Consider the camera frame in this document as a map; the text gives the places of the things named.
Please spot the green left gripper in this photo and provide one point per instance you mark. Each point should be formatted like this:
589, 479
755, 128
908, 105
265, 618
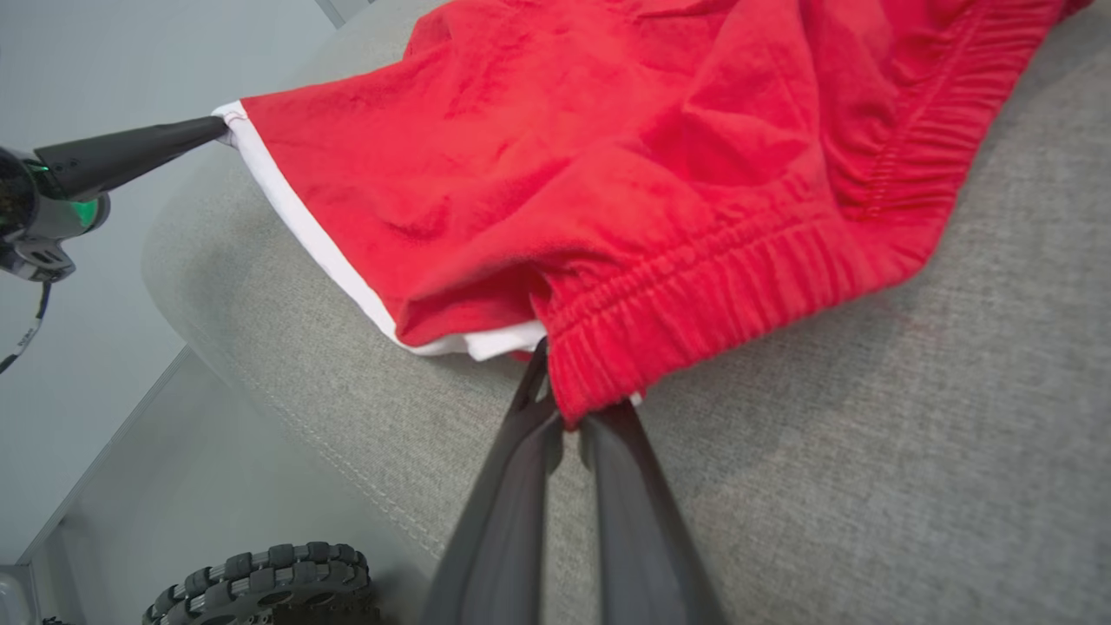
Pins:
52, 217

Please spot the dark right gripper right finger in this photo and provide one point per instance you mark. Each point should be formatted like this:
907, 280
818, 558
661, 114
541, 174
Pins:
638, 538

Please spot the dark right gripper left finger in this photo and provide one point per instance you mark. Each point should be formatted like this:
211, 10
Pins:
503, 521

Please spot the red shorts with white trim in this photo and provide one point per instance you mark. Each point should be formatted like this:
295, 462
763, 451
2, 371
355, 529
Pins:
564, 156

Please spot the grey fabric sofa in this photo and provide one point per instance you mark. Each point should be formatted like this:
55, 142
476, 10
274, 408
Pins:
868, 477

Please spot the black robot wheel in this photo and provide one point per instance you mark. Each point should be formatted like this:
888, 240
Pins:
260, 582

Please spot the grey slanted partition post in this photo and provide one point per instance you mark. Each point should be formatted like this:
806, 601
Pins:
343, 9

